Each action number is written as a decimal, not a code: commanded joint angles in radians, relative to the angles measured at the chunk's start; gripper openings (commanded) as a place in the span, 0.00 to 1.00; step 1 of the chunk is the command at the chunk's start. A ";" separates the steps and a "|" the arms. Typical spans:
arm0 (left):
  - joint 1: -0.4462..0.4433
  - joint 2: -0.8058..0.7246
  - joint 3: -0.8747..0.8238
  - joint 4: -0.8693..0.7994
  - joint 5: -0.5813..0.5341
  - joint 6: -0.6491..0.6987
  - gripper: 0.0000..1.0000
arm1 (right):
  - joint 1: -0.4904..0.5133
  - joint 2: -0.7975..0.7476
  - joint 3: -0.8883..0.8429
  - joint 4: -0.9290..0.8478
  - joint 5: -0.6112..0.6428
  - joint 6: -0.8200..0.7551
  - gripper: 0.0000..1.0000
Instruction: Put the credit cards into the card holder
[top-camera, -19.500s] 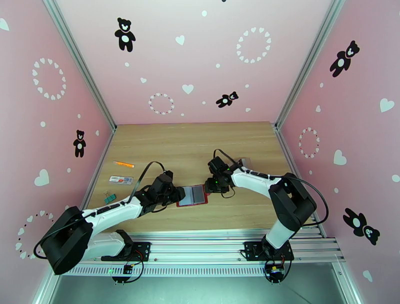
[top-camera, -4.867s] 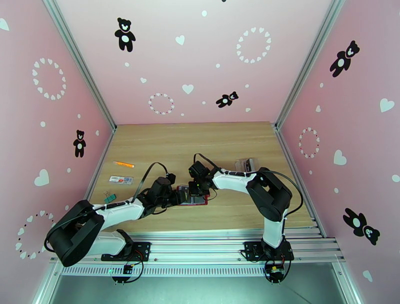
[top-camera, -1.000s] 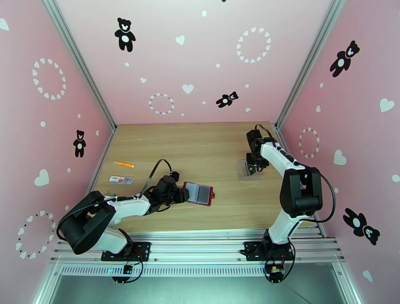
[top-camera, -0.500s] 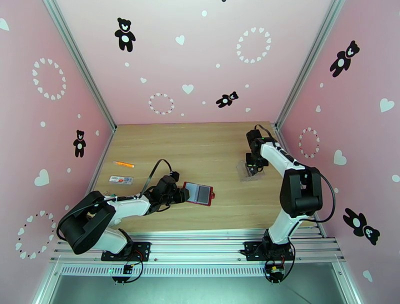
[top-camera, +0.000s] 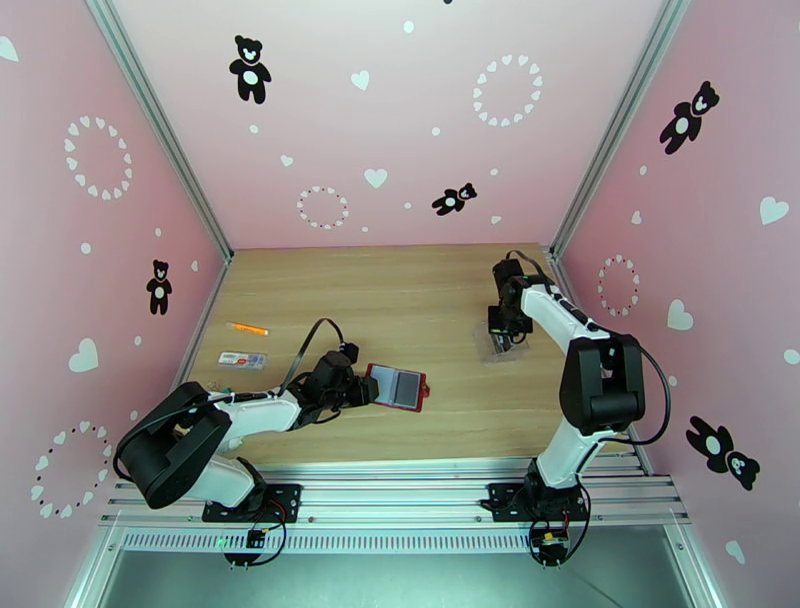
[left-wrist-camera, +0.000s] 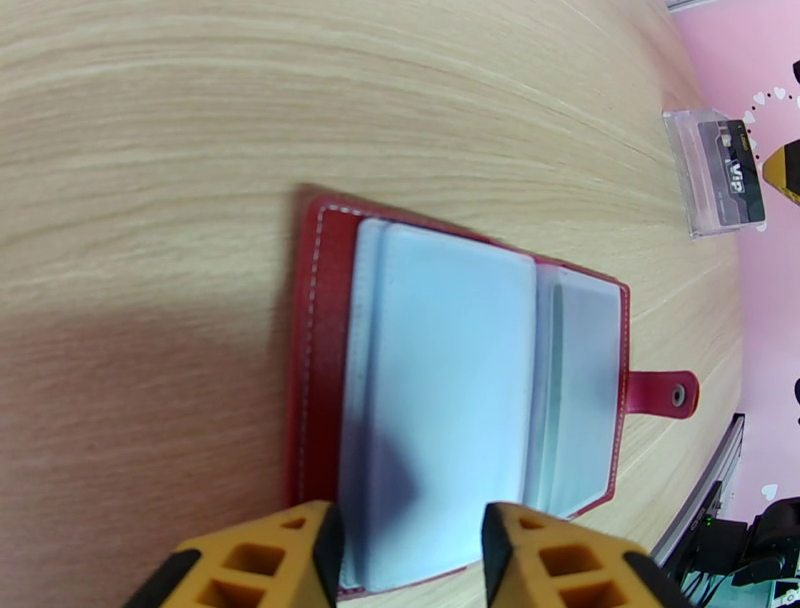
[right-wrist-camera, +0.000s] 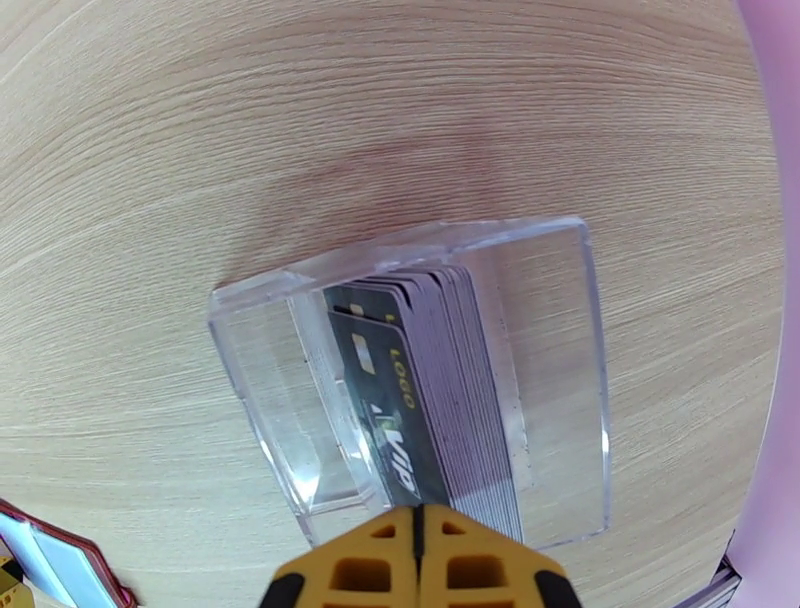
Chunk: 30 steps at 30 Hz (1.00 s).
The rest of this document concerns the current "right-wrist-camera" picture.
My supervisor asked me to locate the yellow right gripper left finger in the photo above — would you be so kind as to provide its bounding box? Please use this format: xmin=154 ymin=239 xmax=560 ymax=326
xmin=259 ymin=504 xmax=420 ymax=608

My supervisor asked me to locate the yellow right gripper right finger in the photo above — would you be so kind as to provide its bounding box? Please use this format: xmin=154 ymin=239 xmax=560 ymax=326
xmin=419 ymin=502 xmax=583 ymax=608

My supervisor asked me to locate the red leather card holder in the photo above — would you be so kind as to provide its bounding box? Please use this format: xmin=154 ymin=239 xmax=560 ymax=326
xmin=0 ymin=496 xmax=140 ymax=608

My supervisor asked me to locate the black VIP card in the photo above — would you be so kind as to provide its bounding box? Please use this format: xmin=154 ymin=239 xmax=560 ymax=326
xmin=327 ymin=311 xmax=453 ymax=509

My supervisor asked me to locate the clear acrylic card box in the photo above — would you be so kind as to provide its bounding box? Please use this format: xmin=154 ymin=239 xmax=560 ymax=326
xmin=207 ymin=215 xmax=612 ymax=553

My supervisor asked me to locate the stack of plastic cards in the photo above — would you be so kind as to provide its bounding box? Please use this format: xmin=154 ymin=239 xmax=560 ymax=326
xmin=321 ymin=265 xmax=526 ymax=545

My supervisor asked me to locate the aluminium table edge rail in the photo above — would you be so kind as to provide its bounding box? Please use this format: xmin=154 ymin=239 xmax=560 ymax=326
xmin=671 ymin=531 xmax=745 ymax=608

